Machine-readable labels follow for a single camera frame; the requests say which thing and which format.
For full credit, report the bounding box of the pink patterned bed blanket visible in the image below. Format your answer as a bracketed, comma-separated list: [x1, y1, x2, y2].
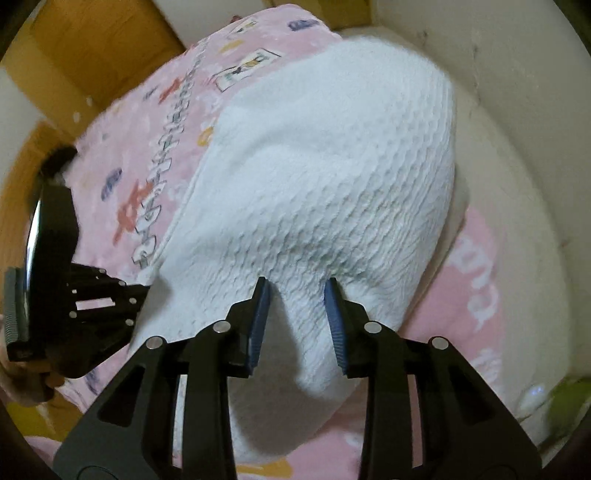
[27, 3, 509, 480]

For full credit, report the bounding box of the person left hand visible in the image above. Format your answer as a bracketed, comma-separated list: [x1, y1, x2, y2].
[1, 351, 65, 407]

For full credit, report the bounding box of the wooden wardrobe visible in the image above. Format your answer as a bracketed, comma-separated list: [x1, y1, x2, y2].
[2, 1, 184, 138]

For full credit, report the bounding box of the white zip hoodie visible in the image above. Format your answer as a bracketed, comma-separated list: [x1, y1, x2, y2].
[131, 37, 456, 464]

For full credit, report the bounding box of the black fur-trimmed coat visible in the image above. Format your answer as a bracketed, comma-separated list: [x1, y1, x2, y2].
[39, 145, 78, 179]

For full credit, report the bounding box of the wooden headboard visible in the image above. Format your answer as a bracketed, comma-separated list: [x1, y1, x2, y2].
[0, 121, 73, 271]

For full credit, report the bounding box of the beige folded garment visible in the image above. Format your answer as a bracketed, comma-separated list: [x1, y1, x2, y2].
[428, 165, 472, 273]

